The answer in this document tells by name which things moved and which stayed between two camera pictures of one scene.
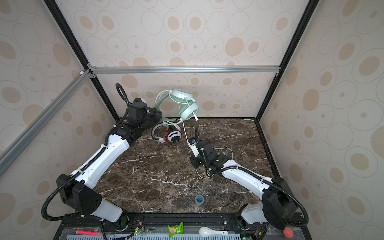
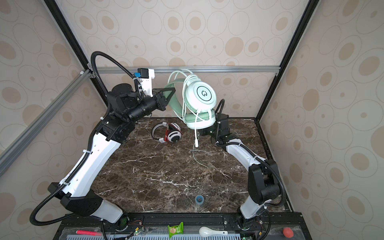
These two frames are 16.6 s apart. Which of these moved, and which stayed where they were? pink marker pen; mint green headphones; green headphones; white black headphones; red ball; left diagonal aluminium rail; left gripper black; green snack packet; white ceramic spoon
Moved: green headphones; left gripper black; mint green headphones
Stayed: white ceramic spoon; green snack packet; pink marker pen; white black headphones; red ball; left diagonal aluminium rail
